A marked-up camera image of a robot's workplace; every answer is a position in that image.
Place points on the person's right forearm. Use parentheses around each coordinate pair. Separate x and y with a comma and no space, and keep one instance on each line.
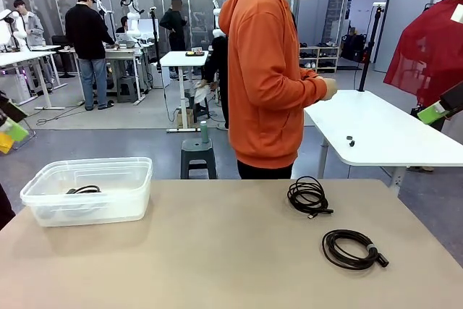
(300,88)

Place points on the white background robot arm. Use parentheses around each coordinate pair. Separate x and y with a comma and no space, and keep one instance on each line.
(20,34)
(132,23)

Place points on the person's right hand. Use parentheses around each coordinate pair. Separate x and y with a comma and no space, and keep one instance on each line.
(330,89)

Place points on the person's left hand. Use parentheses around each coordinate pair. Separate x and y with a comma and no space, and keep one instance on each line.
(311,74)

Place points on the yellow object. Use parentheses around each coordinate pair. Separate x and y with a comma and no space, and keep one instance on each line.
(4,144)

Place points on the mannequin with red cape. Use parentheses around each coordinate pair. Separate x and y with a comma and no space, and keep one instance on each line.
(427,52)

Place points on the white table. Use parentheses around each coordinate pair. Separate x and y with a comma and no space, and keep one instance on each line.
(380,124)

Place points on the person in grey jacket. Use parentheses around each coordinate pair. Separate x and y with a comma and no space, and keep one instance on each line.
(30,28)

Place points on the black tripod stand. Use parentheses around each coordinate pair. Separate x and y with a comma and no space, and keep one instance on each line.
(372,34)

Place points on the black bag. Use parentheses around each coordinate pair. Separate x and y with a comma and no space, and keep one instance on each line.
(354,48)

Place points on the clear plastic container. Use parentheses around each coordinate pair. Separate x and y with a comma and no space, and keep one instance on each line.
(90,211)

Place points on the man in black jacket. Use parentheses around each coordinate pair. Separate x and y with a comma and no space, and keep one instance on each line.
(87,34)

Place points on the grey plastic stool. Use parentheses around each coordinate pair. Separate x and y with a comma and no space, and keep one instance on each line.
(126,88)

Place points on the white desk with equipment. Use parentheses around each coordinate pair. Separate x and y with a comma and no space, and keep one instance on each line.
(119,54)

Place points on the wooden shoe shelf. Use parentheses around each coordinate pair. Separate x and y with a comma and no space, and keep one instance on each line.
(322,59)

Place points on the cardboard box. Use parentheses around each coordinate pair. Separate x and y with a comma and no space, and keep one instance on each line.
(182,119)

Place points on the dark green plastic stool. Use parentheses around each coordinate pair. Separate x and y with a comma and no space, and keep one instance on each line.
(197,148)

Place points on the person in black clothes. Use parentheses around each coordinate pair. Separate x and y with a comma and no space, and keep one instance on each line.
(175,26)

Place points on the green bottle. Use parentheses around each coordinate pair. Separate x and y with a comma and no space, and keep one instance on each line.
(205,131)

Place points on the person in orange hoodie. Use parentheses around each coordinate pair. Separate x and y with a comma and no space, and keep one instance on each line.
(260,88)

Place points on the bent person in black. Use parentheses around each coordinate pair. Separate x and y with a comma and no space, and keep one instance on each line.
(218,63)

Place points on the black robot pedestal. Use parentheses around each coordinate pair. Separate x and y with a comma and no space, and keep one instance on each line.
(4,207)

